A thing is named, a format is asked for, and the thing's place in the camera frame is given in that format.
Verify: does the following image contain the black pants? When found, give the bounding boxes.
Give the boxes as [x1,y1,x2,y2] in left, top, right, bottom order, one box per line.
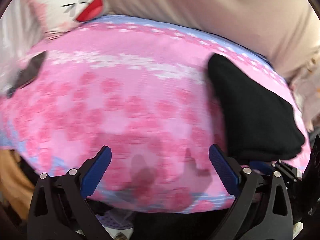
[208,54,305,165]

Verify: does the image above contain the grey floral blanket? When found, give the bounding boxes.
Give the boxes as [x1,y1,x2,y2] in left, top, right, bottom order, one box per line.
[290,50,320,132]

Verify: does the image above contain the dark grey small cloth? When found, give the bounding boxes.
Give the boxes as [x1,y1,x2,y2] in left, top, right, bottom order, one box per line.
[4,51,47,98]

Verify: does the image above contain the pink rose bedsheet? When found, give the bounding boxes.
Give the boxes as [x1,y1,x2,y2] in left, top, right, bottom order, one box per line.
[1,15,294,213]

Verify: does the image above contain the beige padded headboard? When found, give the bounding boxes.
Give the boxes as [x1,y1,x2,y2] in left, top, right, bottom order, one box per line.
[107,0,319,79]

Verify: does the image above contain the white cat face pillow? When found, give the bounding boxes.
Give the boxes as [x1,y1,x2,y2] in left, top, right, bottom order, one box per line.
[27,0,110,40]

